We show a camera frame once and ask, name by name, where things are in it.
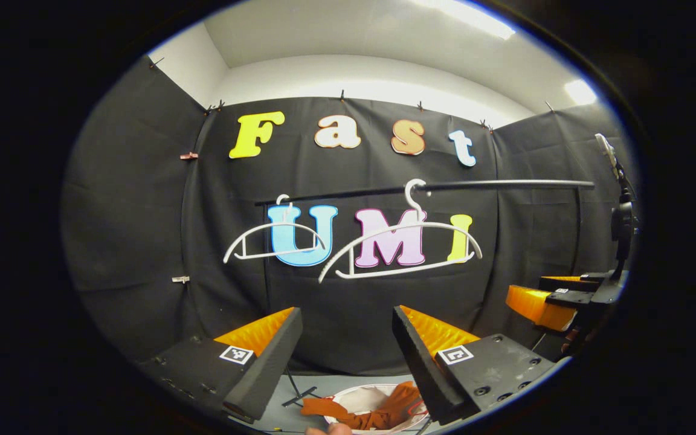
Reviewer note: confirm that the white laundry hamper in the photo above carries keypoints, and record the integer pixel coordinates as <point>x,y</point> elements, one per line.
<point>366,399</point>

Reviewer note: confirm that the small ceiling light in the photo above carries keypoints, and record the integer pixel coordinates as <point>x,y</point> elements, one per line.
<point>580,92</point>

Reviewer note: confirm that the black clothes rack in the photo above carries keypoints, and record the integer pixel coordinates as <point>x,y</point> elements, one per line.
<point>505,184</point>

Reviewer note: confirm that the row of black clips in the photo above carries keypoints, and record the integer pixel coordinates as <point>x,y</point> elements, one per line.
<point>342,95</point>

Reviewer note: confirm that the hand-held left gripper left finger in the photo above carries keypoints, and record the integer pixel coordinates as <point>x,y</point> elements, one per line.
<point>269,368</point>

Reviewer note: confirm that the pink clip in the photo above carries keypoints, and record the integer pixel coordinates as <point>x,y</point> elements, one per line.
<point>189,156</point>

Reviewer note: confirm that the white plastic hanger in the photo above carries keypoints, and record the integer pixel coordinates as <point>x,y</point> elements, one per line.
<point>245,237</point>
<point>414,224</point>

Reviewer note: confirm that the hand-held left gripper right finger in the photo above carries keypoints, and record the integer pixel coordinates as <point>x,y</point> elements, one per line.
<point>426,368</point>

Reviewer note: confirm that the black backdrop cloth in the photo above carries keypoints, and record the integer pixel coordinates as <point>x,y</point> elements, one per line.
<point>142,241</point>

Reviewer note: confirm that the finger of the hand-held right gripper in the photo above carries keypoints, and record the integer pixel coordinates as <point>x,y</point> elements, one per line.
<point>535,308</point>
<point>565,283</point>

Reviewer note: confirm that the white clip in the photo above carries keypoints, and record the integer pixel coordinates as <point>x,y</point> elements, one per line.
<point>180,280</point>

